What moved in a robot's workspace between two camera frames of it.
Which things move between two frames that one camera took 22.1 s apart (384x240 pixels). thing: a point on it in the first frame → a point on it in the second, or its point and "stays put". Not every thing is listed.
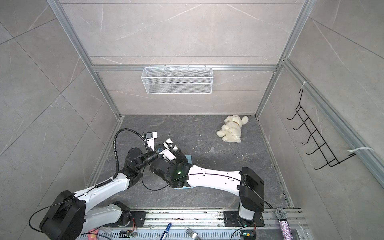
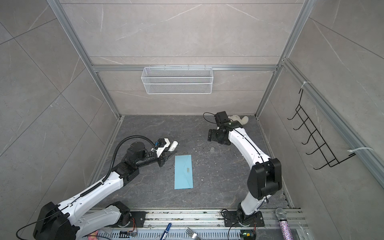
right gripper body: (180, 158) → (215, 135)
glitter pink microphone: (281, 214) stays put
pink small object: (92, 234) stays put
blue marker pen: (166, 230) stays put
